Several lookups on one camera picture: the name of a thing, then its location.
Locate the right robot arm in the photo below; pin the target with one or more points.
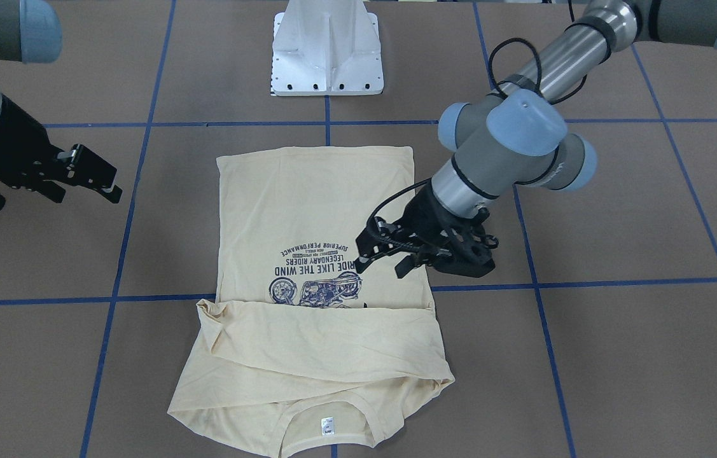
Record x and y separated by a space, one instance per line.
31 33

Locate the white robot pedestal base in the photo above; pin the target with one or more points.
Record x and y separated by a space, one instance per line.
326 48

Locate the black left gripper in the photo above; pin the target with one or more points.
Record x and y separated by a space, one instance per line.
427 212

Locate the cream long-sleeve graphic shirt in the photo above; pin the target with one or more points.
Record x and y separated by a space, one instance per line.
298 349

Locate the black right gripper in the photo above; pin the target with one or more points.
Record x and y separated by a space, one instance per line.
13 147

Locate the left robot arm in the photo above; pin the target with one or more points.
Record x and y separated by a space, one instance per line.
515 136

